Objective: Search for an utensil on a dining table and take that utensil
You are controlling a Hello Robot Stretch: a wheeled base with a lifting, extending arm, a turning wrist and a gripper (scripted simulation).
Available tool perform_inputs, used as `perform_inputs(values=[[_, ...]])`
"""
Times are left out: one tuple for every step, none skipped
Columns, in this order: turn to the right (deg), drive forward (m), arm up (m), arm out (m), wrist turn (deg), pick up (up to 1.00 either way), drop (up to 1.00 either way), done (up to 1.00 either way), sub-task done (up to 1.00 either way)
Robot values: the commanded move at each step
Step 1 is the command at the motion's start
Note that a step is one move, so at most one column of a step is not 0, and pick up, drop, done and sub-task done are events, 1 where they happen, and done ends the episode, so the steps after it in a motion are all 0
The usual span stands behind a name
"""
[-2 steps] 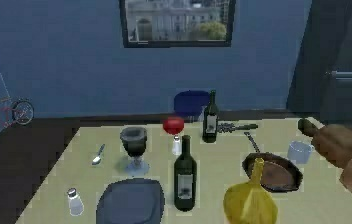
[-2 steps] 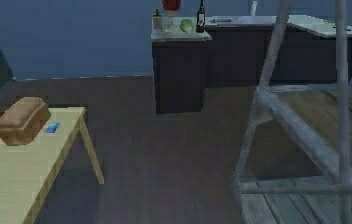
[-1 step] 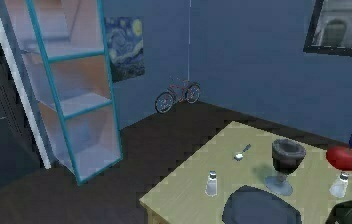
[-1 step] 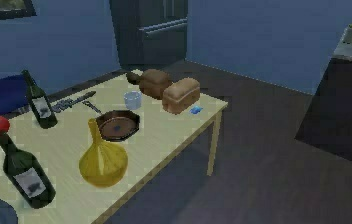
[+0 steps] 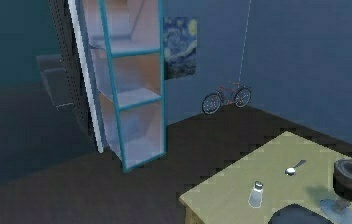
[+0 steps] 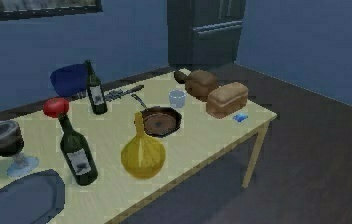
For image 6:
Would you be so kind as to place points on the pale yellow dining table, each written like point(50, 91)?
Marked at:
point(190, 140)

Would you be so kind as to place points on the dark grey fridge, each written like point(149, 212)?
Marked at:
point(205, 31)

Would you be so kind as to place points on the red tomato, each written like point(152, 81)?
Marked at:
point(55, 107)

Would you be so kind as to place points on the pale blue cup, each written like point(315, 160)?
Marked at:
point(177, 99)

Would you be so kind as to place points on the dark blue bowl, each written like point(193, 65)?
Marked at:
point(69, 80)

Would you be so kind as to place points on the dark green wine bottle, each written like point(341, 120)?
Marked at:
point(96, 91)
point(78, 156)

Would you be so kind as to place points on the grey blue plate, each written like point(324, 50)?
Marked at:
point(24, 200)

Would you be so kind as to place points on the dark grey knife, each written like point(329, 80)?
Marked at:
point(122, 93)

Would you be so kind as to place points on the wine glass with red wine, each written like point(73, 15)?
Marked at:
point(5, 140)

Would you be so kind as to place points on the dark brown bread loaf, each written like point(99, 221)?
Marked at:
point(200, 82)

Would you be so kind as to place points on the black frying pan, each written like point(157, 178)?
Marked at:
point(160, 121)

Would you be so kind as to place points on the light brown bread loaf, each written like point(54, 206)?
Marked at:
point(226, 100)

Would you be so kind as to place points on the yellow round vase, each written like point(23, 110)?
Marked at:
point(143, 153)

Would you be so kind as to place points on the small blue sponge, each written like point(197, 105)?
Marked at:
point(240, 117)

